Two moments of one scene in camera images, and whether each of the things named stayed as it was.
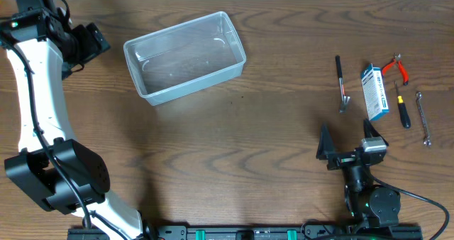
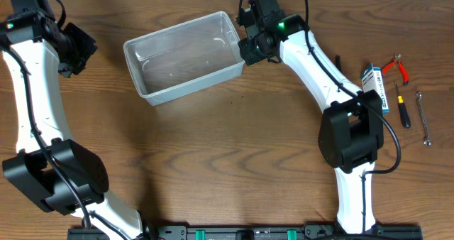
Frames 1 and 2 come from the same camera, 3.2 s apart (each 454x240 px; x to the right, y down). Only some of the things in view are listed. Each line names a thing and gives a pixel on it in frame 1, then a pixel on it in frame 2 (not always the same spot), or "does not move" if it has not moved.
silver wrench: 427,140 does not move
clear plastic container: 194,55 does not move
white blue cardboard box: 374,92 does not move
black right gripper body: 341,161 -> 252,49
